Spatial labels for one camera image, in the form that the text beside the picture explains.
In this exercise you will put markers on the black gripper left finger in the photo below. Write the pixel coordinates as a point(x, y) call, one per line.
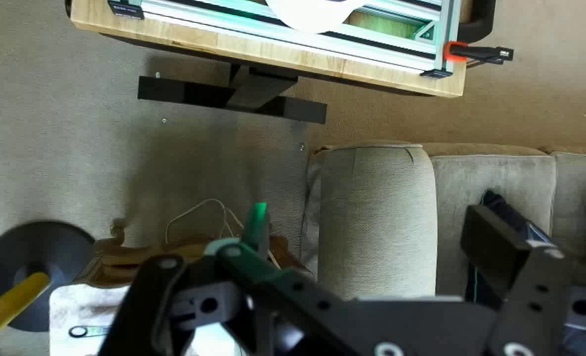
point(285, 290)

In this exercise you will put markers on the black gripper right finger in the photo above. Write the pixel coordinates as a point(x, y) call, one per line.
point(537, 298)

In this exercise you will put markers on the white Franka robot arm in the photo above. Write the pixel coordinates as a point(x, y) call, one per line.
point(305, 13)

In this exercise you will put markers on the beige fabric sofa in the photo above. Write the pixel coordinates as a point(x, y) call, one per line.
point(372, 211)

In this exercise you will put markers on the black table foot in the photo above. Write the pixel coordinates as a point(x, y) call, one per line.
point(174, 90)

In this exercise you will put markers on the dark round stand base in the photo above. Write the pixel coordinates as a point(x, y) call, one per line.
point(42, 250)

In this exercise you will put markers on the orange black clamp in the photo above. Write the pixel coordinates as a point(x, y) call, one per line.
point(458, 53)

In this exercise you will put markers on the yellow rod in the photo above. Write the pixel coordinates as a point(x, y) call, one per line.
point(6, 308)

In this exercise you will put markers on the black rounded object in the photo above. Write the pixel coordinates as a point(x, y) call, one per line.
point(475, 21)

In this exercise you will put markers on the aluminium frame on table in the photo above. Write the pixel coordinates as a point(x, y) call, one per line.
point(384, 51)

